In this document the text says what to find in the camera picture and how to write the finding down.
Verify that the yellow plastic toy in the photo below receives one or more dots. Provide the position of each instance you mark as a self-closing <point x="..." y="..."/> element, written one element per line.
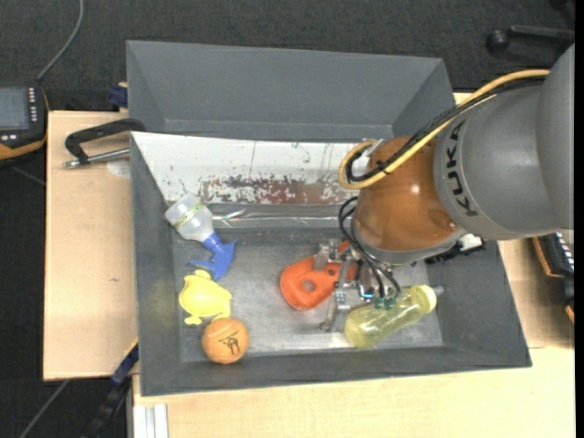
<point x="203" y="295"/>

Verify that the black cylinder on white bracket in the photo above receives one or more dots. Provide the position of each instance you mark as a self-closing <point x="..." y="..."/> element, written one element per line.
<point x="470" y="242"/>

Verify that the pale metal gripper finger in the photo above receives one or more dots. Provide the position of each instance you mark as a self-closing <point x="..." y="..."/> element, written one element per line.
<point x="330" y="312"/>
<point x="342" y="316"/>

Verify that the orange ball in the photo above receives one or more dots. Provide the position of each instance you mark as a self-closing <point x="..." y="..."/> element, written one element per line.
<point x="225" y="340"/>

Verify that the grey metal bin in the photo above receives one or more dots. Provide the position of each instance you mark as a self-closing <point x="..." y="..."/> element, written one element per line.
<point x="283" y="89"/>

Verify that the clear spray bottle blue trigger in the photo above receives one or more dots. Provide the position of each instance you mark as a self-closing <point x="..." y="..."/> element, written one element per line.
<point x="191" y="219"/>

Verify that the yellow clear plastic bottle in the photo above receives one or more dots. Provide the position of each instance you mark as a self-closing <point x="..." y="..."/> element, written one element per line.
<point x="388" y="320"/>

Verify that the orange-red plastic toy with holes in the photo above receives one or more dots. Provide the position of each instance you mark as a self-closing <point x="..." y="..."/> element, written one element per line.
<point x="303" y="285"/>

